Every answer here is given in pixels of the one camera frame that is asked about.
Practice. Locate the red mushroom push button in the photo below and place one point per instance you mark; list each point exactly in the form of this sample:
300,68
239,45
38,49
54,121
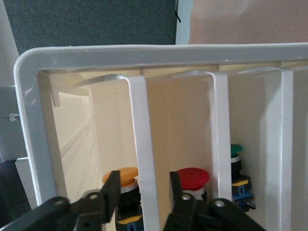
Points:
195,178

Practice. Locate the orange mushroom push button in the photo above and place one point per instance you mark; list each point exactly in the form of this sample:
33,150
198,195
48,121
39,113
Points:
127,175

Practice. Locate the brown table mat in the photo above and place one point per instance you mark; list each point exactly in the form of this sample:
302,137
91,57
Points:
252,21

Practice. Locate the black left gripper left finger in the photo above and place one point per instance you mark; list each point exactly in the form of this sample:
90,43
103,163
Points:
110,192

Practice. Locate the white drawer divider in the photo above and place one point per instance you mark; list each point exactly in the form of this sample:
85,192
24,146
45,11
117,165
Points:
221,120
286,144
142,132

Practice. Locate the white plastic drawer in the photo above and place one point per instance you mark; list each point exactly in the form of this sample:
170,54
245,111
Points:
96,55

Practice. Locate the green mushroom push button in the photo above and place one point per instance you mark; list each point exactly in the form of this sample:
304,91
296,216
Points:
237,149

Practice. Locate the black zip tie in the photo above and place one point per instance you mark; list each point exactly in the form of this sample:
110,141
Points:
177,17

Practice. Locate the dark grey partition panel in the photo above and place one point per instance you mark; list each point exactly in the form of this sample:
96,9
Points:
84,21

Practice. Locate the white frame post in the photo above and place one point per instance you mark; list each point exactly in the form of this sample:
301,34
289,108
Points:
184,29

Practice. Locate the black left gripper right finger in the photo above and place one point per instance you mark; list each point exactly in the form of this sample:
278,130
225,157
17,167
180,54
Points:
178,192

